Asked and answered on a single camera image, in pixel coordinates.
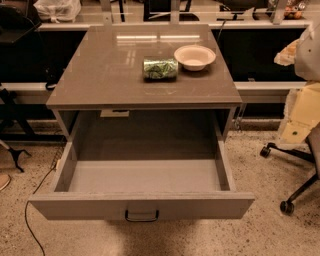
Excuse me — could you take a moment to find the green soda can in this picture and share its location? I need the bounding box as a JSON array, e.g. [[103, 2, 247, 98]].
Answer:
[[143, 58, 178, 80]]

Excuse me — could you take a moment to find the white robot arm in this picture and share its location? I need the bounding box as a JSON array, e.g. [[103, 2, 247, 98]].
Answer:
[[274, 19, 320, 144]]

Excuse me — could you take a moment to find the open grey top drawer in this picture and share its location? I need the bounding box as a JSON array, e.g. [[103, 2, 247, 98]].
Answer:
[[30, 110, 254, 220]]

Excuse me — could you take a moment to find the grey cabinet with glossy top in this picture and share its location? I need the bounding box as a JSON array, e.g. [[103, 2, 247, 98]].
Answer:
[[47, 23, 242, 134]]

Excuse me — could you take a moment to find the white paper bowl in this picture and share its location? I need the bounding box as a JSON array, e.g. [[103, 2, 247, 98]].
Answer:
[[174, 45, 216, 71]]

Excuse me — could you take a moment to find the black stand leg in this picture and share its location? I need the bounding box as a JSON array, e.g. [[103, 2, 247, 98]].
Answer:
[[0, 140, 31, 172]]

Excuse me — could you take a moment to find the black office chair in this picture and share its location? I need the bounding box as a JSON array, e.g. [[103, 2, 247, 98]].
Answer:
[[259, 122, 320, 216]]

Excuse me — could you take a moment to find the white plastic bag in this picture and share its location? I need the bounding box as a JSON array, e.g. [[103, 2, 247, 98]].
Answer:
[[34, 0, 81, 23]]

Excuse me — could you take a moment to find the fruit pile on shelf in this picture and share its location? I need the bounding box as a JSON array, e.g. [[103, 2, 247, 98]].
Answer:
[[284, 0, 307, 19]]

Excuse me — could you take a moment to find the black drawer handle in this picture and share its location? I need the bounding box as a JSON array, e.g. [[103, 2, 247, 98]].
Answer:
[[125, 210, 159, 223]]

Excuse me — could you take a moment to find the black floor cable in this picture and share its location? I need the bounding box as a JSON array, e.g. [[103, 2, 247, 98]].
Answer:
[[23, 166, 58, 256]]

